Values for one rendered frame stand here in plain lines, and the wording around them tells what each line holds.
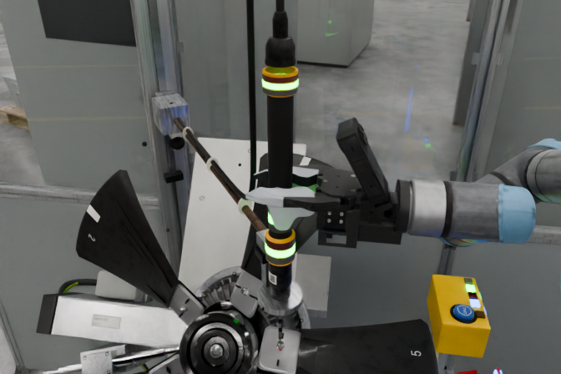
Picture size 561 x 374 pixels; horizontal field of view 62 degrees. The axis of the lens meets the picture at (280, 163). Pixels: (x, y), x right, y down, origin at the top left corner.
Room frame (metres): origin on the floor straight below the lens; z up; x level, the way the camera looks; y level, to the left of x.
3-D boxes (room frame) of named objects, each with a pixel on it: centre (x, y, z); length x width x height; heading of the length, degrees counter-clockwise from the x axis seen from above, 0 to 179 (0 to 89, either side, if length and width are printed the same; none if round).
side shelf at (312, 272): (1.11, 0.03, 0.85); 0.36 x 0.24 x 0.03; 81
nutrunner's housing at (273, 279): (0.55, 0.00, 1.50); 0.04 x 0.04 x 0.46
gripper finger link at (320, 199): (0.52, -0.05, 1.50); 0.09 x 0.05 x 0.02; 93
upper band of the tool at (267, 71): (0.55, 0.00, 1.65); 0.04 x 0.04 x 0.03
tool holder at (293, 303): (0.56, 0.00, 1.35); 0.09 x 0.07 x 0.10; 26
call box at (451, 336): (0.79, -0.40, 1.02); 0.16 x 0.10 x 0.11; 171
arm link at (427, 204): (0.53, -0.19, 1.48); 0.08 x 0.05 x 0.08; 171
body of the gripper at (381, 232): (0.54, -0.11, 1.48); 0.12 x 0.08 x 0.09; 81
